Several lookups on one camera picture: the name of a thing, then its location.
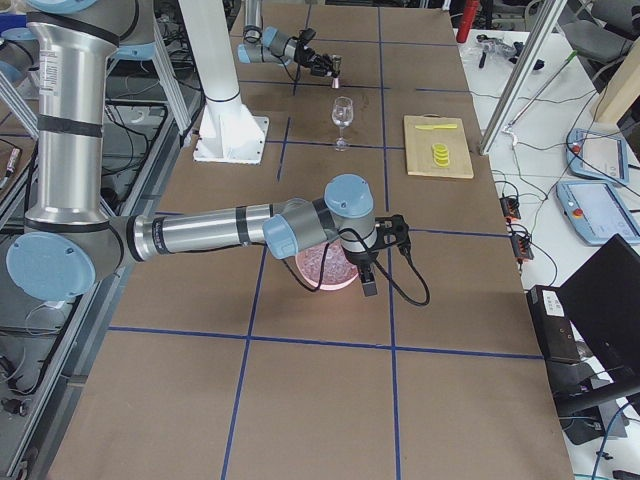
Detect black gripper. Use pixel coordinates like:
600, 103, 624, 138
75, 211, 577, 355
298, 46, 336, 78
342, 232, 378, 297

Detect steel double jigger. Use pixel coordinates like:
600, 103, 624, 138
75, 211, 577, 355
331, 55, 342, 89

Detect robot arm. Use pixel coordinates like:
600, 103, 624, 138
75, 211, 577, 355
6, 1, 383, 301
237, 1, 342, 82

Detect clear ice cubes pile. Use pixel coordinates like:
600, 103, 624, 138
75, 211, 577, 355
299, 244, 357, 284

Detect clear wine glass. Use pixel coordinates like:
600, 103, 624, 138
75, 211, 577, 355
332, 96, 354, 151

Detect pink bowl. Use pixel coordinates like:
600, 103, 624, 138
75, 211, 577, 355
294, 243, 360, 291

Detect bamboo cutting board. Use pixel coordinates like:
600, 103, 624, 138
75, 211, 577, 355
403, 115, 474, 179

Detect yellow plastic knife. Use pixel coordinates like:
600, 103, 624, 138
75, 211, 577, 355
414, 123, 458, 131

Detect red fire extinguisher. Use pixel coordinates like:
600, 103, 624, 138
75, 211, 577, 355
456, 0, 480, 43

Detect black box with label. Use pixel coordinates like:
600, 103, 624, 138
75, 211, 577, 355
526, 285, 580, 364

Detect black laptop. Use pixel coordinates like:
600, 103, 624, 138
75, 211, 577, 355
557, 234, 639, 380

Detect teach pendant near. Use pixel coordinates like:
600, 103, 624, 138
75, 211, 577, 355
556, 180, 639, 246

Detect teach pendant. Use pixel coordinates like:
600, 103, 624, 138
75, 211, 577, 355
556, 180, 639, 246
566, 128, 629, 185

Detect teach pendant far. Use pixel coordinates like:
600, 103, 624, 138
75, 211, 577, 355
566, 128, 629, 185

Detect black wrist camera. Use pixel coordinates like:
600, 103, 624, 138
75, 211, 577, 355
375, 214, 411, 255
298, 28, 316, 44

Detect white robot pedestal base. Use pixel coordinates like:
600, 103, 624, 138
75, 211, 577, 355
179, 0, 269, 165

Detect aluminium frame post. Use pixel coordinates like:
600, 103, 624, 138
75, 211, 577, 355
479, 0, 567, 155

